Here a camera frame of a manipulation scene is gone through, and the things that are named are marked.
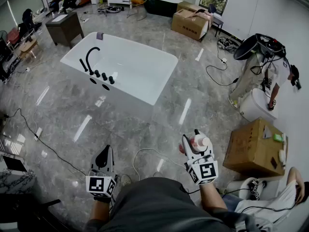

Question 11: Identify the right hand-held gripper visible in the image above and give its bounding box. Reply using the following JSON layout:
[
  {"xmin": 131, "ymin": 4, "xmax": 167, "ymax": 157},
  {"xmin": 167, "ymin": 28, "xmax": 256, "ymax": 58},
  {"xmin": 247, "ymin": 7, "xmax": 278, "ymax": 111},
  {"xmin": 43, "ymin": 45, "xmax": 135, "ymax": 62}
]
[{"xmin": 182, "ymin": 129, "xmax": 219, "ymax": 186}]

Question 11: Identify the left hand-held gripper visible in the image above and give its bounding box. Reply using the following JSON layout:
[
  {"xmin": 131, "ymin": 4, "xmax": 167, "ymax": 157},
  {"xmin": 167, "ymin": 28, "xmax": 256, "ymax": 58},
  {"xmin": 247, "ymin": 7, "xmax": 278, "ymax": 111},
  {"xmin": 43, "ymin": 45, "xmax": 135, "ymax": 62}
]
[{"xmin": 85, "ymin": 145, "xmax": 117, "ymax": 198}]

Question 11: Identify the small pink-capped bottle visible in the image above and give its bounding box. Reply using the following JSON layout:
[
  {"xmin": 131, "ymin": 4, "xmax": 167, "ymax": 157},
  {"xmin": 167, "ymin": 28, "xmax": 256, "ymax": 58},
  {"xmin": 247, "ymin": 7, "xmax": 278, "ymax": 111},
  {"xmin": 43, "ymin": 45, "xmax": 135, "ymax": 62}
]
[{"xmin": 178, "ymin": 133, "xmax": 210, "ymax": 154}]

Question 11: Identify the white bathtub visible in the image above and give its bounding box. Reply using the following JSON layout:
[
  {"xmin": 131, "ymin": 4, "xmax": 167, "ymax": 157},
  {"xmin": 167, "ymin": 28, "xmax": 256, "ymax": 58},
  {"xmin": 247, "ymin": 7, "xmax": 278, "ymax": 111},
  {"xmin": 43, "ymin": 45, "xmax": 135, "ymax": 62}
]
[{"xmin": 59, "ymin": 31, "xmax": 179, "ymax": 106}]

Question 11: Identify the person's right forearm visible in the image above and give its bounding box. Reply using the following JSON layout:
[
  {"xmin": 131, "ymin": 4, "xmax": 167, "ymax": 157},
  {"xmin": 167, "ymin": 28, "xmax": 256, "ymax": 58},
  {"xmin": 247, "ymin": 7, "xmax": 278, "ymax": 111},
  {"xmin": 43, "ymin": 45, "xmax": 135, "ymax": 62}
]
[{"xmin": 199, "ymin": 183, "xmax": 229, "ymax": 213}]

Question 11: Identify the person's left forearm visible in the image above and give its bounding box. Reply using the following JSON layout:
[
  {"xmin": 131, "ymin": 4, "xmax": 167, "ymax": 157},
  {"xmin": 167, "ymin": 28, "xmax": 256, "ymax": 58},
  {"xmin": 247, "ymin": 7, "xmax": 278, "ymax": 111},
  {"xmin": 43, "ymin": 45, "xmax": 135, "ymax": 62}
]
[{"xmin": 88, "ymin": 199, "xmax": 112, "ymax": 225}]

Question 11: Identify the black curved bathtub faucet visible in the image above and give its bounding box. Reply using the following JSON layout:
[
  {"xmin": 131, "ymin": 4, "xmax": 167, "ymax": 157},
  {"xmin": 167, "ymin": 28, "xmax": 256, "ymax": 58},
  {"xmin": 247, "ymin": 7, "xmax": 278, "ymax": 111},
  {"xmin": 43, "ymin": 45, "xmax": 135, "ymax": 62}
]
[{"xmin": 85, "ymin": 46, "xmax": 101, "ymax": 76}]

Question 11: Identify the dark green bathtub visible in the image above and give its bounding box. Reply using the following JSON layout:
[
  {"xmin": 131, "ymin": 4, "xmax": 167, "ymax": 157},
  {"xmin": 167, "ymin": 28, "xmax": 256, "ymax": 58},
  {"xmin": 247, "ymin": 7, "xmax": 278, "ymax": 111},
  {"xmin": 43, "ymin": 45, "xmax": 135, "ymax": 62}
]
[{"xmin": 137, "ymin": 0, "xmax": 183, "ymax": 18}]

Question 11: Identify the person's grey shoe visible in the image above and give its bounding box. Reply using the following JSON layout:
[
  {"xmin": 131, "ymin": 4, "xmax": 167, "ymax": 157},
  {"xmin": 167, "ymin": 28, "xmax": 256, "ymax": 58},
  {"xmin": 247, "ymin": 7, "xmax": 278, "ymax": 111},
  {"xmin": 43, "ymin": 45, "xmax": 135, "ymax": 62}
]
[{"xmin": 120, "ymin": 174, "xmax": 132, "ymax": 187}]

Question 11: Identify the brown cardboard box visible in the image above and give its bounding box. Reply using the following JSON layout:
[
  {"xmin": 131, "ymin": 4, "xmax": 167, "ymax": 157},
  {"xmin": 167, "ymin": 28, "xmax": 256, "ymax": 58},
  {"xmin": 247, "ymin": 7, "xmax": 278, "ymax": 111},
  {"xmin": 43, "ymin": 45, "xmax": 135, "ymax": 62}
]
[{"xmin": 223, "ymin": 117, "xmax": 288, "ymax": 178}]

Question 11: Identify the person's grey clothed torso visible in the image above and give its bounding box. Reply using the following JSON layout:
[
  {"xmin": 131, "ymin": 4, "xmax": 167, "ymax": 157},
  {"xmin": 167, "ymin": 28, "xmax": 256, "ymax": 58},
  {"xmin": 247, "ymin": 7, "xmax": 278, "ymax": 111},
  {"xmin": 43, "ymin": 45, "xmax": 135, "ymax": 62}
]
[{"xmin": 83, "ymin": 177, "xmax": 263, "ymax": 232}]

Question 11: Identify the white toilet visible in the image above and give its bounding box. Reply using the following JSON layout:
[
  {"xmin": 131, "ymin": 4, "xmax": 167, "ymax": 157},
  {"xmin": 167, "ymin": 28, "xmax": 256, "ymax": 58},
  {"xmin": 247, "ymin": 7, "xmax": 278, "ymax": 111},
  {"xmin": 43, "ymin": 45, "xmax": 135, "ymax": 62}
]
[{"xmin": 239, "ymin": 88, "xmax": 279, "ymax": 123}]

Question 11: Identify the white power strip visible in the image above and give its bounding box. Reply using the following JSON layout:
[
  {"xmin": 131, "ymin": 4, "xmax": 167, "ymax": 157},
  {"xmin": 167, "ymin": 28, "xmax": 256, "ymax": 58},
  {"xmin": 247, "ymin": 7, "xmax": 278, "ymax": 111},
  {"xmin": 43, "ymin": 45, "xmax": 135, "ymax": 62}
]
[{"xmin": 33, "ymin": 127, "xmax": 43, "ymax": 142}]

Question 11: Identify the black hand shower wand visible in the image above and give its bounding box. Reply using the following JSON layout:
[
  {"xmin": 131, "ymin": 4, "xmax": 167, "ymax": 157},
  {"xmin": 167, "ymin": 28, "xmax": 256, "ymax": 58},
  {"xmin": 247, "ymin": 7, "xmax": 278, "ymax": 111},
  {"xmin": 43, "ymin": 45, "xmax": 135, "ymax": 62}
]
[{"xmin": 79, "ymin": 58, "xmax": 89, "ymax": 73}]

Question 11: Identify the large open cardboard box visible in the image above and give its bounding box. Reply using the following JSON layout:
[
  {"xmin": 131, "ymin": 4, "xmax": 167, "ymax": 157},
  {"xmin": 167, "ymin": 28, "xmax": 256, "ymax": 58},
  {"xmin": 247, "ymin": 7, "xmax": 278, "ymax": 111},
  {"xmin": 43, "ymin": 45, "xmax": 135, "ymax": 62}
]
[{"xmin": 170, "ymin": 0, "xmax": 214, "ymax": 43}]

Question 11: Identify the black side table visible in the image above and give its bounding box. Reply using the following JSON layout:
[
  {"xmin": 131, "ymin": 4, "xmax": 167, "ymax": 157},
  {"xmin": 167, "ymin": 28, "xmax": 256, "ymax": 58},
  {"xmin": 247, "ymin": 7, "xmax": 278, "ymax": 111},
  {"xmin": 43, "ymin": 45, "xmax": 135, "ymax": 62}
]
[{"xmin": 211, "ymin": 15, "xmax": 225, "ymax": 38}]

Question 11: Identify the dark brown cabinet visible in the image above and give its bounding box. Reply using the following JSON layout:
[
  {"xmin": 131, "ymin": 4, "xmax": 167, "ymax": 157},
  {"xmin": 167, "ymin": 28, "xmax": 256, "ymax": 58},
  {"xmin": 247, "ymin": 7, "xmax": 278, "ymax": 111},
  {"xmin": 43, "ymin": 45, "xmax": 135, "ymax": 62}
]
[{"xmin": 45, "ymin": 11, "xmax": 85, "ymax": 49}]

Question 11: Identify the small wooden table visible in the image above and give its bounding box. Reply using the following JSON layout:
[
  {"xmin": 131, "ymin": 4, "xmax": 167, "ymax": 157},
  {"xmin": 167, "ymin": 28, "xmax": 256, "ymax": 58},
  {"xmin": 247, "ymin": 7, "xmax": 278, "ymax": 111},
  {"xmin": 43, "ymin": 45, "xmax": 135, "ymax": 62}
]
[{"xmin": 18, "ymin": 38, "xmax": 39, "ymax": 58}]

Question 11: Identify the white sheet of paper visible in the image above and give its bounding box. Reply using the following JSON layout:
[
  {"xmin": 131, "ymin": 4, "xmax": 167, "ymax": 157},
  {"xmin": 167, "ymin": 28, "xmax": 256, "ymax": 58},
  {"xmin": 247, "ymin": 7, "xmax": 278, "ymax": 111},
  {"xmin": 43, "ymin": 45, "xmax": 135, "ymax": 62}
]
[{"xmin": 51, "ymin": 14, "xmax": 69, "ymax": 23}]

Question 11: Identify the white floor cable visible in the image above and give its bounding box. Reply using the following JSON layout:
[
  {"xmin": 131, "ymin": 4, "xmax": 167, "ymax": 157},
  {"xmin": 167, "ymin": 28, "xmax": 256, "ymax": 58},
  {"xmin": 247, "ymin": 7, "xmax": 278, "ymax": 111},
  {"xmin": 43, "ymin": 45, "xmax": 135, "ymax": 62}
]
[{"xmin": 132, "ymin": 148, "xmax": 187, "ymax": 181}]

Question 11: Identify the long black floor cable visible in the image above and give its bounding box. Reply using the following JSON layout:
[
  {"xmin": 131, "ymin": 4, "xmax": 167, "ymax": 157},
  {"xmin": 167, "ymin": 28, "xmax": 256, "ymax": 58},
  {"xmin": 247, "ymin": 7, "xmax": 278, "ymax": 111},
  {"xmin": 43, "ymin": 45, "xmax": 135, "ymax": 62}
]
[{"xmin": 3, "ymin": 108, "xmax": 87, "ymax": 176}]

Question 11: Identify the black cable with white plug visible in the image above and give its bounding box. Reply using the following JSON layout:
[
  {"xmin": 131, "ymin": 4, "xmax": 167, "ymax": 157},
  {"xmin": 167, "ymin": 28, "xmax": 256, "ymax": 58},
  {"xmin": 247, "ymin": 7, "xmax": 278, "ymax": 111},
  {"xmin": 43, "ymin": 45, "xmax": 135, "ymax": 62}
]
[{"xmin": 205, "ymin": 44, "xmax": 240, "ymax": 87}]

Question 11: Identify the orange wire chair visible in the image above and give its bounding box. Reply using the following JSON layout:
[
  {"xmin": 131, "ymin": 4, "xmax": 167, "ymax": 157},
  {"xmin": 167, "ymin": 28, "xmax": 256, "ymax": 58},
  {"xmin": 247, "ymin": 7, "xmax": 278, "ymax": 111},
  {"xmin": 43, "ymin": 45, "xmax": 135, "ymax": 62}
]
[{"xmin": 126, "ymin": 0, "xmax": 149, "ymax": 22}]

